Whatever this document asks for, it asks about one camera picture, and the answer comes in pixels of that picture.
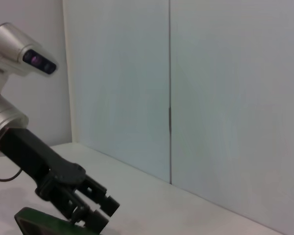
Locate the green glasses case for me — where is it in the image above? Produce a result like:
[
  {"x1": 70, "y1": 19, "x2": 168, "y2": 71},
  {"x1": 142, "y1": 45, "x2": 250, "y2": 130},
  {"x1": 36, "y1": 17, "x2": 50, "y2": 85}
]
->
[{"x1": 14, "y1": 207, "x2": 99, "y2": 235}]

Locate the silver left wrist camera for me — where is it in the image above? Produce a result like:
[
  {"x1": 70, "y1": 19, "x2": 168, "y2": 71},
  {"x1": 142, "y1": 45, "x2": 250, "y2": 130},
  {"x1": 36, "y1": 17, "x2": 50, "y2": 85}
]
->
[{"x1": 0, "y1": 22, "x2": 59, "y2": 94}]

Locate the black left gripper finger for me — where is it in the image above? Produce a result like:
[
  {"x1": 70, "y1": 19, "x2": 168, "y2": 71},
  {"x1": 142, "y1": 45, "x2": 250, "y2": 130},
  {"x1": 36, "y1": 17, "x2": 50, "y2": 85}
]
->
[
  {"x1": 60, "y1": 188, "x2": 110, "y2": 234},
  {"x1": 75, "y1": 174, "x2": 121, "y2": 218}
]

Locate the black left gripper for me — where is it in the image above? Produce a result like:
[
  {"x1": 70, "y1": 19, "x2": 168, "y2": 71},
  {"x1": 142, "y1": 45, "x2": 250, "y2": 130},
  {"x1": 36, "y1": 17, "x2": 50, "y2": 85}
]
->
[{"x1": 0, "y1": 127, "x2": 87, "y2": 216}]

